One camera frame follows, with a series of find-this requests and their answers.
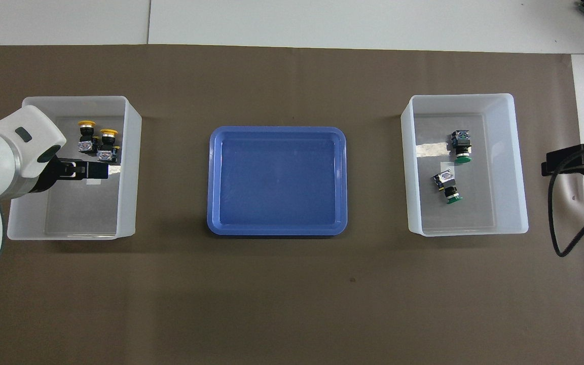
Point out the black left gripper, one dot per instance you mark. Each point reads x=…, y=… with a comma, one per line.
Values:
x=51, y=175

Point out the yellow push button switch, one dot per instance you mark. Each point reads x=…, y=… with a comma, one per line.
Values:
x=86, y=144
x=108, y=152

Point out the green push button switch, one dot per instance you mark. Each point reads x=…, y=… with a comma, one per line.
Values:
x=462, y=142
x=444, y=181

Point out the white paper sticker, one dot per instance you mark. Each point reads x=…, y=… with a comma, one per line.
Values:
x=446, y=167
x=93, y=182

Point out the translucent white plastic box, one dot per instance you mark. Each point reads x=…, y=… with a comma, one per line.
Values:
x=79, y=213
x=474, y=213

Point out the blue plastic tray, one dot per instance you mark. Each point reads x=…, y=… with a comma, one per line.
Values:
x=277, y=182

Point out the brown paper table mat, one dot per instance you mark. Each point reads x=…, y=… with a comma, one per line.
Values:
x=292, y=304

